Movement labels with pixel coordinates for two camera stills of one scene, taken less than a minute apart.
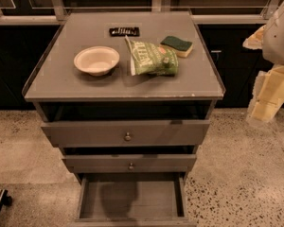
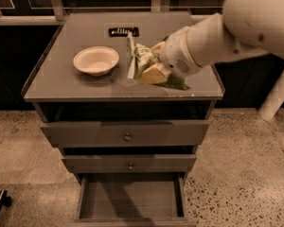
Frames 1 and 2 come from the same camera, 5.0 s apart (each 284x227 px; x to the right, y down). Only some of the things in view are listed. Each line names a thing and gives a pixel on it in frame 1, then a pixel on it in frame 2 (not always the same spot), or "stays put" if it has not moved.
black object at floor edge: (3, 200) stays put
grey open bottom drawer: (132, 200) stays put
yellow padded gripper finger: (255, 41) → (175, 56)
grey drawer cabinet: (127, 96) stays put
